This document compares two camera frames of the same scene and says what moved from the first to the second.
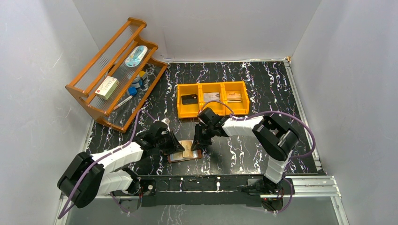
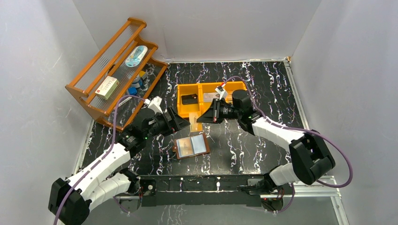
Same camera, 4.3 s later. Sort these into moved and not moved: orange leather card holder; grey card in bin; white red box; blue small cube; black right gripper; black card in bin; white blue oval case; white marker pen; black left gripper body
Moved: orange leather card holder; black left gripper body; black right gripper
Not moved: white blue oval case; black card in bin; white red box; white marker pen; grey card in bin; blue small cube
